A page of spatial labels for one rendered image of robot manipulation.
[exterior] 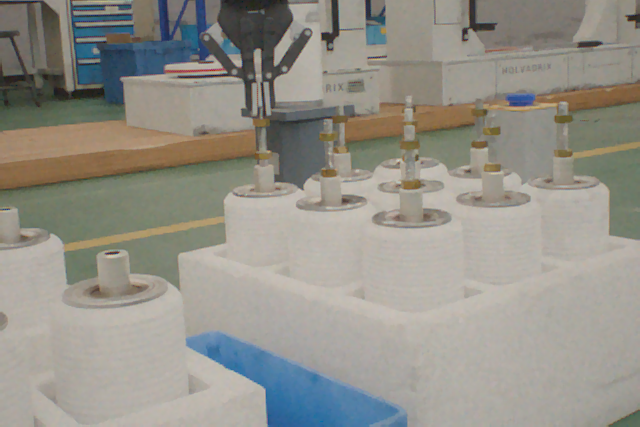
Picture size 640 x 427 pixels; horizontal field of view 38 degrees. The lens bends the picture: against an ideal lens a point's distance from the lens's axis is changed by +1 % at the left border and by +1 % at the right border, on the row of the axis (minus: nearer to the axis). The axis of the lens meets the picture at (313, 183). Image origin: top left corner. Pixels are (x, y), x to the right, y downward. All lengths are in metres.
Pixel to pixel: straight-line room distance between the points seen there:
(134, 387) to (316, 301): 0.27
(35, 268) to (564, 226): 0.54
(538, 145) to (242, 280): 0.49
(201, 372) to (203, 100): 2.45
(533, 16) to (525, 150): 6.56
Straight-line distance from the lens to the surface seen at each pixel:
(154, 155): 2.98
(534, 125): 1.27
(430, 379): 0.82
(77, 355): 0.67
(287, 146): 1.52
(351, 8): 3.54
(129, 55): 5.59
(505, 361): 0.89
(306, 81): 1.54
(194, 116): 3.12
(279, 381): 0.92
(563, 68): 4.29
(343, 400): 0.84
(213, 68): 3.27
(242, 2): 1.02
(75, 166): 2.89
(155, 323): 0.66
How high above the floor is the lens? 0.44
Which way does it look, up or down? 10 degrees down
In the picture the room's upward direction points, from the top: 3 degrees counter-clockwise
